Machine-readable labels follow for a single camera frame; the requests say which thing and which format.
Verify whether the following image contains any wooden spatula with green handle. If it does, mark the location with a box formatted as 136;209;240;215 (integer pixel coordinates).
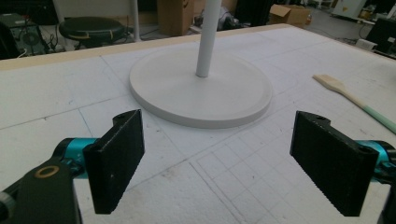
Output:
312;74;396;135

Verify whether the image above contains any open cardboard box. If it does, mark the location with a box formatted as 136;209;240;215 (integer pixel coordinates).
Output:
269;4;312;30

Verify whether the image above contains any white round stand with pole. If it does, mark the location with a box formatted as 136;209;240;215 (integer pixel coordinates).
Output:
129;0;274;130

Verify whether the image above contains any black computer tower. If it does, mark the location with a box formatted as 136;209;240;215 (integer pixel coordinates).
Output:
0;12;50;59

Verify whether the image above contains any black round stool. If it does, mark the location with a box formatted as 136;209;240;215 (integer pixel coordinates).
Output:
58;16;126;49

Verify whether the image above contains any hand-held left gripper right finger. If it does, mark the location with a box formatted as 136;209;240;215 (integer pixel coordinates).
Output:
290;110;396;217

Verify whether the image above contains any white table leg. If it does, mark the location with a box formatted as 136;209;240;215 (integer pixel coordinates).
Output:
129;0;142;43

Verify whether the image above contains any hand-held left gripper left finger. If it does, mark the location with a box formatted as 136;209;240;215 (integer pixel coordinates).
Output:
53;108;146;215

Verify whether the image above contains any tall cardboard box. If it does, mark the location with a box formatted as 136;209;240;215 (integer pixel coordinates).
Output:
156;0;195;36

